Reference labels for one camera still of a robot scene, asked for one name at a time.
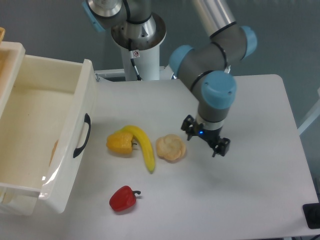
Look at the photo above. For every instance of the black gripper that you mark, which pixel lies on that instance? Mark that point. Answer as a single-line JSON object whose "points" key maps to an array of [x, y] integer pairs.
{"points": [[212, 137]]}

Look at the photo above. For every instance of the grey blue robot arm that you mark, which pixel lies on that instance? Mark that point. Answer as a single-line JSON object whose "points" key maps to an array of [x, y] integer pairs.
{"points": [[205, 71]]}

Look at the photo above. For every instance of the white drawer cabinet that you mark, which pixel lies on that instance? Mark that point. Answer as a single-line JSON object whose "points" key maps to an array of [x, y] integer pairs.
{"points": [[10, 75]]}

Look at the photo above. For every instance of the beige bread roll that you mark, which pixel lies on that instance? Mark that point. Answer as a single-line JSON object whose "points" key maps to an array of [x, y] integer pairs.
{"points": [[170, 147]]}

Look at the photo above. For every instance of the yellow banana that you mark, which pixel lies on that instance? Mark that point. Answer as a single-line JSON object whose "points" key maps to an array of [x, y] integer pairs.
{"points": [[145, 144]]}

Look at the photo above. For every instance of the yellow bell pepper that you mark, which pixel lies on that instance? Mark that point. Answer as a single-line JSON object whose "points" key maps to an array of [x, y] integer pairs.
{"points": [[121, 142]]}

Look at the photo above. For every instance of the red bell pepper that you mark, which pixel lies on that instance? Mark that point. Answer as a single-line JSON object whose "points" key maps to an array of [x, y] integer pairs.
{"points": [[123, 198]]}

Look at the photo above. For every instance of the black device at corner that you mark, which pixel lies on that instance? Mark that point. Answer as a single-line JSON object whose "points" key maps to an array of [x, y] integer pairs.
{"points": [[312, 215]]}

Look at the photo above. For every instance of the white table frame bracket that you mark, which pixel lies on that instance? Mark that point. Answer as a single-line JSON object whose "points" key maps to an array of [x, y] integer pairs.
{"points": [[118, 75]]}

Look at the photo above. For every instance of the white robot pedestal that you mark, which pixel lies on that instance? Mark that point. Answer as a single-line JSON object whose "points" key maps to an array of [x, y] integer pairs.
{"points": [[140, 47]]}

